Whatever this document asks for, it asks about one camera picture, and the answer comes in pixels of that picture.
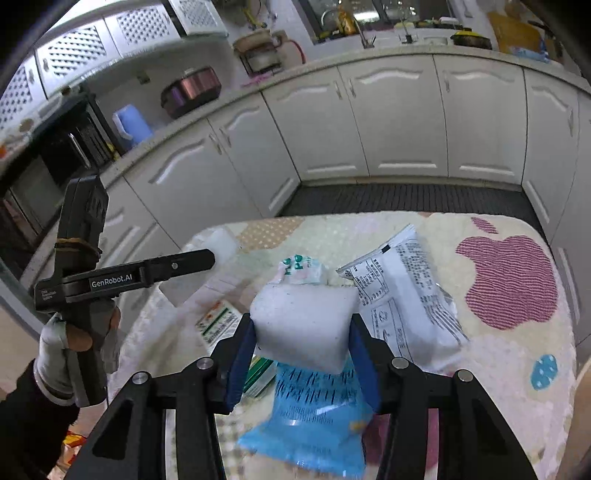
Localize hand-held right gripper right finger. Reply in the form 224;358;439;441
348;313;539;480

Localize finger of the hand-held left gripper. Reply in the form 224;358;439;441
141;248;216;288

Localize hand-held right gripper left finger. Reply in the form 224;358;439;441
69;313;257;480

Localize translucent white plastic bag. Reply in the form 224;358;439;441
157;226;243;310

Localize white foam block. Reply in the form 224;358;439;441
249;284;360;374

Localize person's left forearm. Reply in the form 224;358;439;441
0;360;81;480

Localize person's left hand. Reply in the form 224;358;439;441
34;305;123;398

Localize black microwave oven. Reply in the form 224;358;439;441
0;99;114;278

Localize blue snack packet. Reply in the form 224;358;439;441
236;357;372;478

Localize white printed packet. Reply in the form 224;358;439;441
337;224;469;365

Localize blue kettle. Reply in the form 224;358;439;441
112;104;154;155

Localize crumpled green white packet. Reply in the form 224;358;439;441
276;254;340;288

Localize quilted apple print blanket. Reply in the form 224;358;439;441
111;210;578;480

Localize purple rice cooker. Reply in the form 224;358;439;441
160;66;222;120

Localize white lattice upper cabinets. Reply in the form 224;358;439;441
0;0;229;125

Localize black ribbed floor mat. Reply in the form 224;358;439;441
277;182;550;245

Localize orange plastic bag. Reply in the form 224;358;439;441
48;429;88;480

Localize beige kitchen appliance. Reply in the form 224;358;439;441
232;28;289;77

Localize row of white cabinet doors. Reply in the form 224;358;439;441
92;51;591;352

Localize metal kitchen faucet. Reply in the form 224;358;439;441
321;7;377;49

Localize yellow lidded pot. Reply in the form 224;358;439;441
450;28;494;51

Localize blue plastic pack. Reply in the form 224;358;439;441
510;44;551;64

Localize wooden cutting board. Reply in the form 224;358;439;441
488;10;543;54

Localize red gas hose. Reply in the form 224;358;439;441
284;39;308;68

